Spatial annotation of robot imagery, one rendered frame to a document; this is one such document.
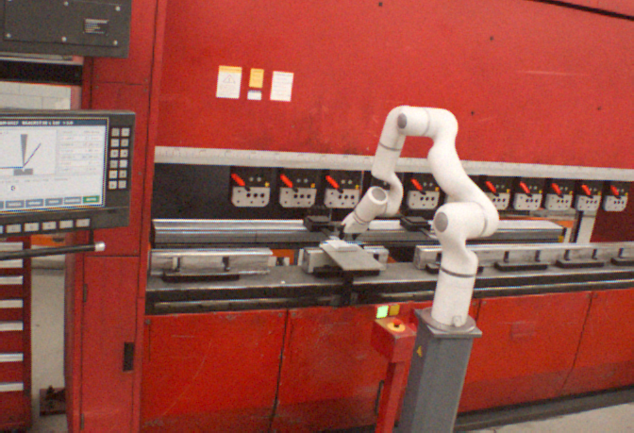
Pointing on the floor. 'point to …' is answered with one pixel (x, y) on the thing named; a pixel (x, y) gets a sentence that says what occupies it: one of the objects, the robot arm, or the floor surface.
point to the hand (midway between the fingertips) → (347, 235)
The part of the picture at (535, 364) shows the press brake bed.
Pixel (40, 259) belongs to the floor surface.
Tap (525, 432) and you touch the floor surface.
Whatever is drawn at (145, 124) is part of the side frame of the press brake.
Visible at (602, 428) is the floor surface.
